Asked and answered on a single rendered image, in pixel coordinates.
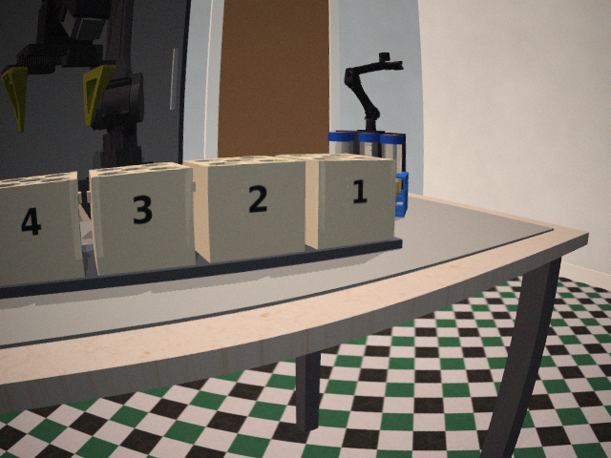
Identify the blue sample tube rack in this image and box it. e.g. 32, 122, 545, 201
395, 172, 409, 218

